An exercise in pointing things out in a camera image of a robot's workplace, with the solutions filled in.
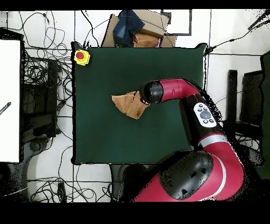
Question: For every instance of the black round knob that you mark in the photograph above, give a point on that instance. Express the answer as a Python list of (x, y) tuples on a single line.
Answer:
[(35, 146)]

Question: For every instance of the yellow emergency stop button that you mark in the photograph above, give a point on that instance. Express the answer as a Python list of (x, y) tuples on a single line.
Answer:
[(84, 61)]

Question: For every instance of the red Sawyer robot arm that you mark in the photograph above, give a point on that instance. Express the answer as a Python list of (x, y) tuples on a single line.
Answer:
[(175, 88)]

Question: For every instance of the tan terry towel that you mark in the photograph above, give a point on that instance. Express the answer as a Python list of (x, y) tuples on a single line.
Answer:
[(128, 103)]

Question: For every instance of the black equipment rack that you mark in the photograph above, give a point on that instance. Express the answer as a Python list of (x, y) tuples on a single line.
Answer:
[(40, 101)]

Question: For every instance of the pink cloth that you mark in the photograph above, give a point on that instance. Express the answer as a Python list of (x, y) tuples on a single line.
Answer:
[(159, 42)]

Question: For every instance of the black flat bar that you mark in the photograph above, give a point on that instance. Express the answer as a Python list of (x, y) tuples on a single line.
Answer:
[(232, 90)]

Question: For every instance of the brown folded cloth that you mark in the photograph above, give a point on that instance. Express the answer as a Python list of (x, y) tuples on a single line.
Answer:
[(145, 41)]

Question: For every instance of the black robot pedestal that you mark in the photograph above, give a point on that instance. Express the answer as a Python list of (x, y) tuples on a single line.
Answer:
[(126, 181)]

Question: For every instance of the dark green table cloth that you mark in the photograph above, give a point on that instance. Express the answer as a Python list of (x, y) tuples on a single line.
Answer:
[(105, 74)]

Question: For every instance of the blue jeans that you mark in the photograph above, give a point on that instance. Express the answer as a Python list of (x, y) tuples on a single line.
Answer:
[(126, 27)]

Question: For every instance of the dark green fabric panel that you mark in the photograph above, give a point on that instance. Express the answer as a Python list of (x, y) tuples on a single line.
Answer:
[(266, 105)]

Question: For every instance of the black panel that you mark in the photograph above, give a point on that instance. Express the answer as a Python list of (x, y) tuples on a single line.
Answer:
[(252, 97)]

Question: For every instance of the dark grey stand base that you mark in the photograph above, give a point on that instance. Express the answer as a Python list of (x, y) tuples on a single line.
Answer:
[(29, 156)]

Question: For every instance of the black power strip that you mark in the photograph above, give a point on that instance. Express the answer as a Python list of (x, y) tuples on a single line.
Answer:
[(61, 191)]

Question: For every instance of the striped black rod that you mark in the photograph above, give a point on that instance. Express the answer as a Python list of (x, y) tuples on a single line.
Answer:
[(6, 107)]

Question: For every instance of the white panel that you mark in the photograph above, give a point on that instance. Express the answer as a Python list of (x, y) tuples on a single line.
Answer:
[(9, 84)]

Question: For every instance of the brown cardboard box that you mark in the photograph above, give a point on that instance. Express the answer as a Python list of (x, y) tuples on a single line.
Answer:
[(151, 23)]

